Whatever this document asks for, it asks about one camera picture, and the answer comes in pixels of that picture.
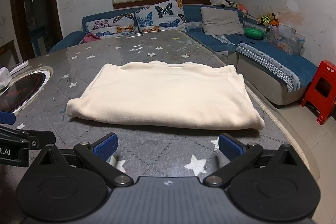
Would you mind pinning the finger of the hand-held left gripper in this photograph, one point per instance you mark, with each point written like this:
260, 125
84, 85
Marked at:
39, 140
6, 117

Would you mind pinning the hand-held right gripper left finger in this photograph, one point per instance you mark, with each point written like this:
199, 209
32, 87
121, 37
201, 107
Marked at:
105, 147

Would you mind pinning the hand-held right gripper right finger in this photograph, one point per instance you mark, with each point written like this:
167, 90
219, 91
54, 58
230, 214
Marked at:
231, 147

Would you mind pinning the cream sweatshirt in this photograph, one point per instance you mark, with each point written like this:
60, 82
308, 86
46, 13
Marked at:
162, 92

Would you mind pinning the round black induction cooktop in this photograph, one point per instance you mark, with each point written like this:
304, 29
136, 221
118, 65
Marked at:
23, 87

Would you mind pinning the pastel tissue pack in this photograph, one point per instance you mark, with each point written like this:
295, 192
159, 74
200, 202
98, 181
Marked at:
4, 77

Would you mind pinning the white remote control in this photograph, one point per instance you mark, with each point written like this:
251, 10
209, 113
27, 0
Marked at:
19, 67

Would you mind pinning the blue sofa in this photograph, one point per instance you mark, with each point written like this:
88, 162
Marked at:
302, 66

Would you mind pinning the pink cloth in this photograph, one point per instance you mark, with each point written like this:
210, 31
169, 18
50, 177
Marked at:
90, 37

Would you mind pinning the green bowl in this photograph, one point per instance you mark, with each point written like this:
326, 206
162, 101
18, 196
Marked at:
253, 33

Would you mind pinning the clear plastic storage box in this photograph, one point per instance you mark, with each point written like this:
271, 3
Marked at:
283, 43

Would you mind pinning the red plastic stool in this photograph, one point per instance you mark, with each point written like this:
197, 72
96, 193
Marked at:
323, 74

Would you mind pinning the butterfly print pillow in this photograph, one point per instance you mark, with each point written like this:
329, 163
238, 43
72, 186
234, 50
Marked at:
110, 24
160, 16

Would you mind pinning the grey pillow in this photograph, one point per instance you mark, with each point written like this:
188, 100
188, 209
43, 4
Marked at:
220, 20

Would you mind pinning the plush bear in green vest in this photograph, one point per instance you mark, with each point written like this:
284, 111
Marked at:
265, 19

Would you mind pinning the brown plush toy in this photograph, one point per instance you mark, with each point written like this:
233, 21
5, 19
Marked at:
274, 20

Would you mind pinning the pink plush toy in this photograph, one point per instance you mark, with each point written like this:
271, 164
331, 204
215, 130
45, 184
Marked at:
242, 8

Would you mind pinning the panda plush toy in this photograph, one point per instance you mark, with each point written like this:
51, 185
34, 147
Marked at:
218, 0

